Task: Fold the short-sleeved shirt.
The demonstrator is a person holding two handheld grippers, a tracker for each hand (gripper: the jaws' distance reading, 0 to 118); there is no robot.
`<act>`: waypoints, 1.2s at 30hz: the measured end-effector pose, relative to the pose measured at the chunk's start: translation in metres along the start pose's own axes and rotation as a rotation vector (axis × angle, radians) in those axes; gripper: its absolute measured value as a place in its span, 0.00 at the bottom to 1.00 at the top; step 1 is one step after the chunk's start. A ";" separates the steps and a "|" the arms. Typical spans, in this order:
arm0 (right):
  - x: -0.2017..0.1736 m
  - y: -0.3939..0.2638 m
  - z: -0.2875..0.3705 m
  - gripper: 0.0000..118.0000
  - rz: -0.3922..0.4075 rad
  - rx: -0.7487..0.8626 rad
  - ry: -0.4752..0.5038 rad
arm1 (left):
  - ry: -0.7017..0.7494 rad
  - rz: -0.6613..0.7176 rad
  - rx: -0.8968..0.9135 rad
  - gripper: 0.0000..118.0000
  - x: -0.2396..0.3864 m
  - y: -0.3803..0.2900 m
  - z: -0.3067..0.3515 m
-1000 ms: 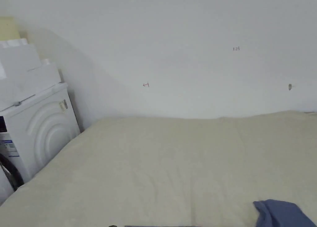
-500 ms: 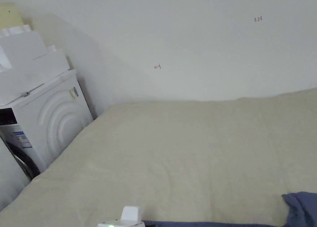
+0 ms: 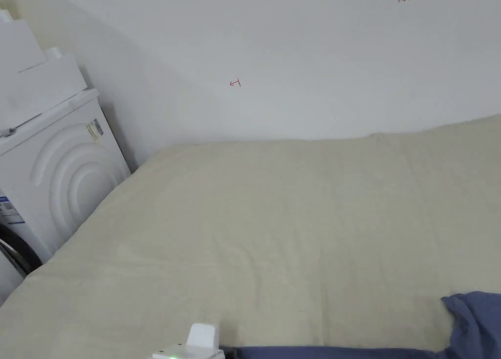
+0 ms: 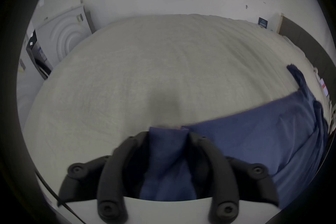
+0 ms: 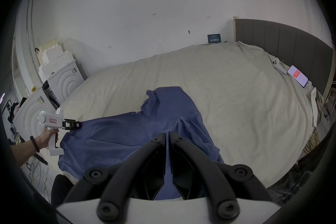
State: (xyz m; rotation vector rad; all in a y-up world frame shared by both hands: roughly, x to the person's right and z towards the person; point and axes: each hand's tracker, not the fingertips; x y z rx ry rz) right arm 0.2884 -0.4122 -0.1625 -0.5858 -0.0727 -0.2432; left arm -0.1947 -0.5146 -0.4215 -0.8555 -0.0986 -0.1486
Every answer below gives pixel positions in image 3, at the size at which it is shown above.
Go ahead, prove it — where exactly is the dark blue shirt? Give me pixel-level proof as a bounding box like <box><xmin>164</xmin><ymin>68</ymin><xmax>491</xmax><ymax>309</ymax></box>
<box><xmin>234</xmin><ymin>291</ymin><xmax>501</xmax><ymax>359</ymax></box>

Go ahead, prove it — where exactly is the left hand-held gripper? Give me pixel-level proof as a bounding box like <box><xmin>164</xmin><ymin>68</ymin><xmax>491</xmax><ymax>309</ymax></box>
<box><xmin>150</xmin><ymin>323</ymin><xmax>235</xmax><ymax>359</ymax></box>

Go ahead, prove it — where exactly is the bed with beige sheet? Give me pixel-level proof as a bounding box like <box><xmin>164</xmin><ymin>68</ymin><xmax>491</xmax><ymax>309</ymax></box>
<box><xmin>0</xmin><ymin>114</ymin><xmax>501</xmax><ymax>359</ymax></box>

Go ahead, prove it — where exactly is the white washing machine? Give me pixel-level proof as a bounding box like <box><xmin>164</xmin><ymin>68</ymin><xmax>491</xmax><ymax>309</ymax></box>
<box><xmin>0</xmin><ymin>6</ymin><xmax>132</xmax><ymax>297</ymax></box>

